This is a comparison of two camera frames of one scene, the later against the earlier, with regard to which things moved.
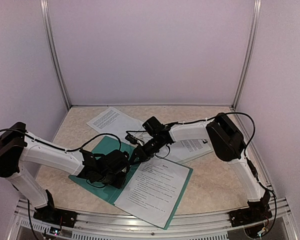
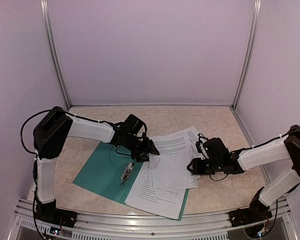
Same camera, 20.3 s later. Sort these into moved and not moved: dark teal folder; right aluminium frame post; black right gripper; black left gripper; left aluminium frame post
Moved: black left gripper; black right gripper; dark teal folder
Not moved: left aluminium frame post; right aluminium frame post
